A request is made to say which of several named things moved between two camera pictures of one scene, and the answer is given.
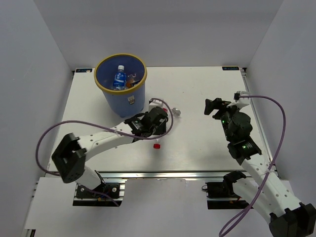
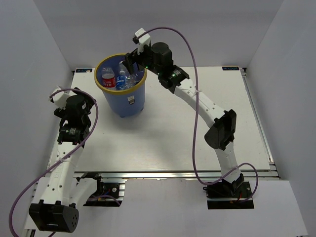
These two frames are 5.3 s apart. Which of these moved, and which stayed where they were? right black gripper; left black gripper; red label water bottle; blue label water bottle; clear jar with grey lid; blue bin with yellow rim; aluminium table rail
Moved: clear jar with grey lid; right black gripper; left black gripper; red label water bottle
Stayed: aluminium table rail; blue label water bottle; blue bin with yellow rim
